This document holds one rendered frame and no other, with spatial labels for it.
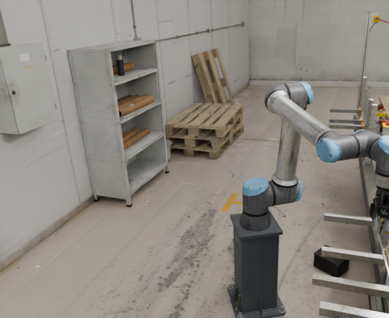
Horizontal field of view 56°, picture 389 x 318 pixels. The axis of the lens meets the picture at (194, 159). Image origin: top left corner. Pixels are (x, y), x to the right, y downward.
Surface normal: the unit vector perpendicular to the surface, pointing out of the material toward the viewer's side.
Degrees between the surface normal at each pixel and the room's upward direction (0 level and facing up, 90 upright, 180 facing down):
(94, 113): 90
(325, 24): 90
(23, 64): 90
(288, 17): 90
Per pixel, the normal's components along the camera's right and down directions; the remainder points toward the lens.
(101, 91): -0.39, 0.36
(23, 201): 0.92, 0.09
